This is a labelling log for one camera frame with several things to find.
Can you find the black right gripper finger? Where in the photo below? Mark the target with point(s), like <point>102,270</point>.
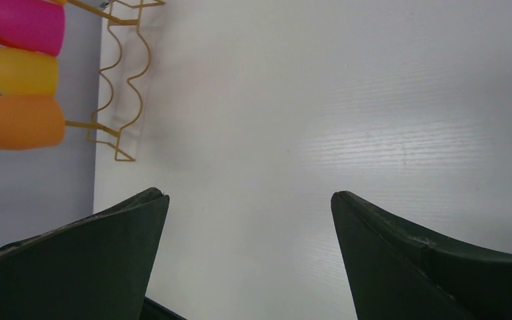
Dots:
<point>398,269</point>

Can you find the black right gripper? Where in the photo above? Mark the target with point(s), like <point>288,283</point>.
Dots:
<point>95,268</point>

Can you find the orange wine glass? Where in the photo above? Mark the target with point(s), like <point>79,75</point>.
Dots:
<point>30,122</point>

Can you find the yellow wine glass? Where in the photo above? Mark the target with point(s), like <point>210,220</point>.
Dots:
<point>25,72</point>

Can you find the pink wine glass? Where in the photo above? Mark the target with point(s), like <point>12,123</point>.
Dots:
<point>33,25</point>

